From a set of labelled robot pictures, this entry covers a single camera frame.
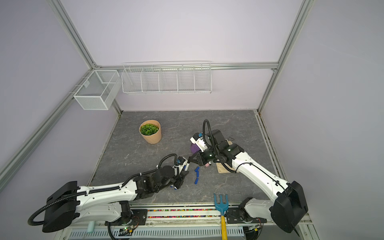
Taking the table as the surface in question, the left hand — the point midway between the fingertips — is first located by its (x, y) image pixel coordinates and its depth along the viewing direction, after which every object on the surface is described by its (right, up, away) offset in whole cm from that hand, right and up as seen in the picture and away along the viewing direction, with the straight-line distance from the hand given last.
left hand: (186, 172), depth 77 cm
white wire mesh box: (-60, +47, +19) cm, 79 cm away
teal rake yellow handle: (+19, -18, -2) cm, 26 cm away
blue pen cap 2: (+6, -5, +12) cm, 14 cm away
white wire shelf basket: (-11, +56, +22) cm, 61 cm away
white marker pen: (0, +4, -3) cm, 5 cm away
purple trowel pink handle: (+4, +9, +19) cm, 22 cm away
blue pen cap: (+5, -2, +12) cm, 13 cm away
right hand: (+2, +6, -3) cm, 8 cm away
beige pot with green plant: (-24, +21, +17) cm, 36 cm away
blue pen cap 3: (+5, -8, +8) cm, 12 cm away
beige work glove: (+20, -2, +12) cm, 23 cm away
